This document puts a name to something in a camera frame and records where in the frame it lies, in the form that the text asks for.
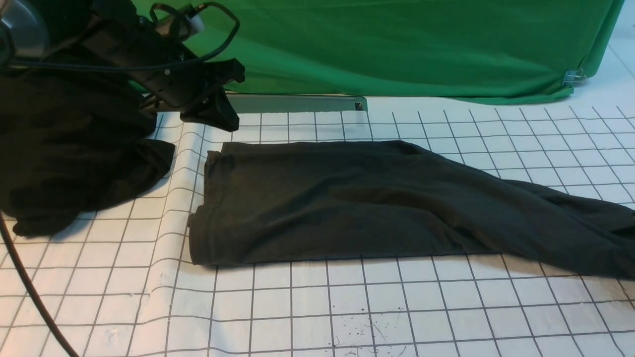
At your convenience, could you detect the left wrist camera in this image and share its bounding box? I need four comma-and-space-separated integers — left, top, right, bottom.
154, 4, 205, 40

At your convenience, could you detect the green backdrop cloth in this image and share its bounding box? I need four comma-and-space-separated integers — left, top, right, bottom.
131, 0, 625, 106

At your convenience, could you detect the metal binder clip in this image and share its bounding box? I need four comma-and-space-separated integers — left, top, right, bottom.
562, 68, 587, 88

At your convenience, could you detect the black crumpled garment pile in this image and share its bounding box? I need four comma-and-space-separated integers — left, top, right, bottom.
0, 69, 175, 237

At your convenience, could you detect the gray metal bar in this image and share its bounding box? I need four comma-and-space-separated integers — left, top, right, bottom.
227, 93, 368, 114

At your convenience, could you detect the gray long-sleeve top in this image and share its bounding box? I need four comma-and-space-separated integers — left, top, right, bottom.
189, 141, 635, 279

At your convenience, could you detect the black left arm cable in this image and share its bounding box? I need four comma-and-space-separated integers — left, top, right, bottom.
0, 2, 241, 357

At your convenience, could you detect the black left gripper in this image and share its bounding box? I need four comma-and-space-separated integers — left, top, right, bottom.
82, 14, 246, 132

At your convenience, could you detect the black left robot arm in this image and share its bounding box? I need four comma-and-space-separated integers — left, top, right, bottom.
1, 0, 245, 132

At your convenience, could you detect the white grid mat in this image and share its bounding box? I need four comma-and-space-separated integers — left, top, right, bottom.
13, 104, 634, 357

